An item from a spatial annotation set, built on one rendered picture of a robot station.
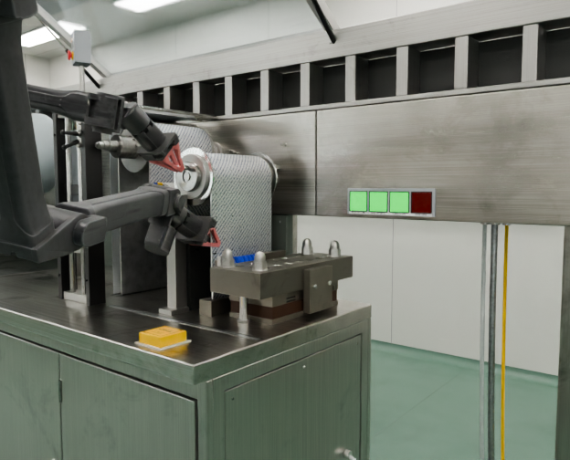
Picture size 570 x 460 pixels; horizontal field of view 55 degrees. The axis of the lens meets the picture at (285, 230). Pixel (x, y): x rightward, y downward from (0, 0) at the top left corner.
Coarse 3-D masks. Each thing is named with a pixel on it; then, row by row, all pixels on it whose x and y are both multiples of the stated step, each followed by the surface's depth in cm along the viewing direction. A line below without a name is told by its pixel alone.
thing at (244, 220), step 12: (216, 204) 138; (228, 204) 141; (240, 204) 144; (252, 204) 148; (264, 204) 152; (216, 216) 138; (228, 216) 141; (240, 216) 145; (252, 216) 148; (264, 216) 152; (216, 228) 138; (228, 228) 141; (240, 228) 145; (252, 228) 149; (264, 228) 153; (228, 240) 142; (240, 240) 145; (252, 240) 149; (264, 240) 153; (216, 252) 138; (240, 252) 145; (252, 252) 149
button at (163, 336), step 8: (160, 328) 116; (168, 328) 116; (144, 336) 112; (152, 336) 110; (160, 336) 109; (168, 336) 110; (176, 336) 112; (184, 336) 114; (152, 344) 110; (160, 344) 109; (168, 344) 110
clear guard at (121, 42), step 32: (64, 0) 184; (96, 0) 178; (128, 0) 172; (160, 0) 167; (192, 0) 162; (224, 0) 157; (256, 0) 153; (288, 0) 148; (64, 32) 201; (96, 32) 194; (128, 32) 187; (160, 32) 181; (192, 32) 175; (224, 32) 170; (256, 32) 164; (288, 32) 160; (128, 64) 205; (160, 64) 197
